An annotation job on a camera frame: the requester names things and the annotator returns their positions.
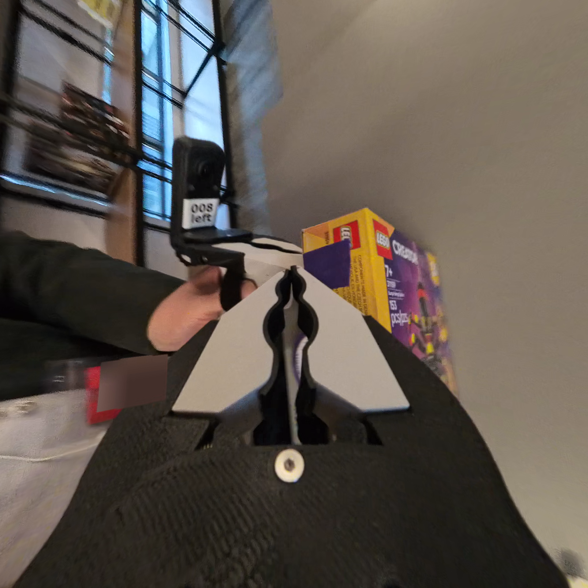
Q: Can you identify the person's left hand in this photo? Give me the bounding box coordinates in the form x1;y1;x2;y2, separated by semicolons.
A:
146;266;258;353

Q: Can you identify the person's white shirt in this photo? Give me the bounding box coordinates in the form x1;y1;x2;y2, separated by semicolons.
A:
0;397;120;584

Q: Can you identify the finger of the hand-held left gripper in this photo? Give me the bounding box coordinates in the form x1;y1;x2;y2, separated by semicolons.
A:
243;251;304;288
251;237;305;253

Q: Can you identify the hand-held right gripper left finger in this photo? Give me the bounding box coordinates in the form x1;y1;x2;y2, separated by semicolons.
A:
172;269;293;429

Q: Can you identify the person's left forearm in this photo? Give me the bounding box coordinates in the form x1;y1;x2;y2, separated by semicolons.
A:
0;232;189;356

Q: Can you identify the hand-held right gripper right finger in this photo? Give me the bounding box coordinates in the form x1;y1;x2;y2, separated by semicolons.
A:
293;267;410;433

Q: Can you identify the yellow purple toy set box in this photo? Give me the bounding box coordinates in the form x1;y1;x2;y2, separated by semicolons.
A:
301;208;460;397

